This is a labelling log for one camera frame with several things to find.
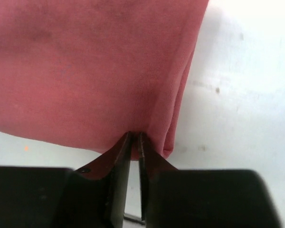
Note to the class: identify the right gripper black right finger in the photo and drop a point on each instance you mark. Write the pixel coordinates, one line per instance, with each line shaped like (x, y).
(173, 198)

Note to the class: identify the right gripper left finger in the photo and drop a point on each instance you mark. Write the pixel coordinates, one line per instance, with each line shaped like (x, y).
(92, 196)

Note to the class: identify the pink t-shirt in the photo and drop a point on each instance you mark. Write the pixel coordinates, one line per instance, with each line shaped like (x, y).
(81, 73)

